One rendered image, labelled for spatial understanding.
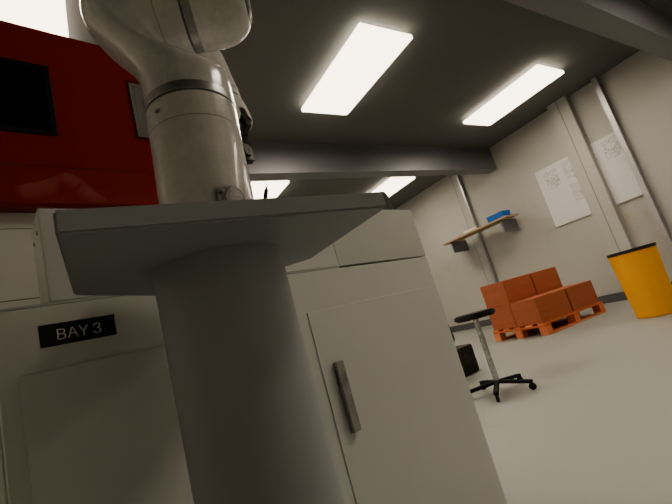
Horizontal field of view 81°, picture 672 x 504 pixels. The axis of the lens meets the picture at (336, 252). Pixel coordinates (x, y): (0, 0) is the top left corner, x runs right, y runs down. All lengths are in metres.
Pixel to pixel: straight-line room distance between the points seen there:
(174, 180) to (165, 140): 0.06
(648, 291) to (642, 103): 3.01
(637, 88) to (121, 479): 6.91
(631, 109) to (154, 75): 6.70
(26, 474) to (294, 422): 0.34
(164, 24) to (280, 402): 0.52
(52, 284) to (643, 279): 4.67
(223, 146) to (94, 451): 0.43
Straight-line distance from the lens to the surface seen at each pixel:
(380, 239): 1.05
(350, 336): 0.88
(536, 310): 5.17
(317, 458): 0.47
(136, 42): 0.63
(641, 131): 6.92
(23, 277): 1.32
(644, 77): 7.01
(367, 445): 0.89
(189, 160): 0.51
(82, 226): 0.36
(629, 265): 4.81
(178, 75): 0.58
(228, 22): 0.67
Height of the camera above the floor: 0.68
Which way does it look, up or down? 11 degrees up
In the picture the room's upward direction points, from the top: 16 degrees counter-clockwise
